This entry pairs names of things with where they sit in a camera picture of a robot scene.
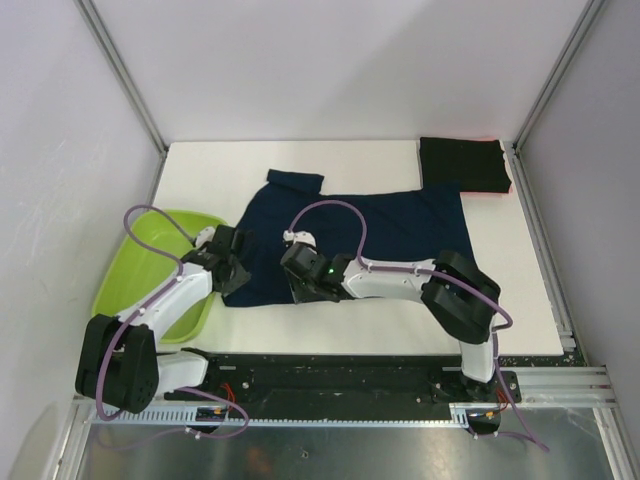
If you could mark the navy blue t shirt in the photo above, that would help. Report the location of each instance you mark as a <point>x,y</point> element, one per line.
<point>402,226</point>

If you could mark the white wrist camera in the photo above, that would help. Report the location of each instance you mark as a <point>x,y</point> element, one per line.
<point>303,237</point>
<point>203,237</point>

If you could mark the right aluminium frame post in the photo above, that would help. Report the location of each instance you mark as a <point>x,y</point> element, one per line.
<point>586,21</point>

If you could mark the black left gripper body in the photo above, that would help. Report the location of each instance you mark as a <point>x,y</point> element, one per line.
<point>237,278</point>

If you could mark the folded black t shirt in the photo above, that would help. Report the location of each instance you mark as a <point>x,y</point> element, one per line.
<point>440,160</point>

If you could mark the aluminium front frame rail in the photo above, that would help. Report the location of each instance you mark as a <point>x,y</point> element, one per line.
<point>560,382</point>

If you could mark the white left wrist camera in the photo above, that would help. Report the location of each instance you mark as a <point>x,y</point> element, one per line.
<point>203,237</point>

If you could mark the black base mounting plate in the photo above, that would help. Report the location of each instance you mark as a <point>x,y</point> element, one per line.
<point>293,359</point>

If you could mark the left aluminium frame post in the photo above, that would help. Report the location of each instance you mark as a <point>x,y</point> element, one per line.
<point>106,44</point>

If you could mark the aluminium frame post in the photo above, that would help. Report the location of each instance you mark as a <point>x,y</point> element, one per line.
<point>106,44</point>
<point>586,21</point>

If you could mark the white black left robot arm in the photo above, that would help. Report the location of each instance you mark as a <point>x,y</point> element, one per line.
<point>119,365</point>

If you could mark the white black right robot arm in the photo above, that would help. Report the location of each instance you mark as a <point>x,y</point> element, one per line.
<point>461,298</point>

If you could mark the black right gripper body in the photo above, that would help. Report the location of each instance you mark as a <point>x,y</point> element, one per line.
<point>304,289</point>

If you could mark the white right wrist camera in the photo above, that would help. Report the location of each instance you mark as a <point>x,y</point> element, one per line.
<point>303,237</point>

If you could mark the green plastic bin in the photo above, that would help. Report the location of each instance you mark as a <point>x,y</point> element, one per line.
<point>134,271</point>

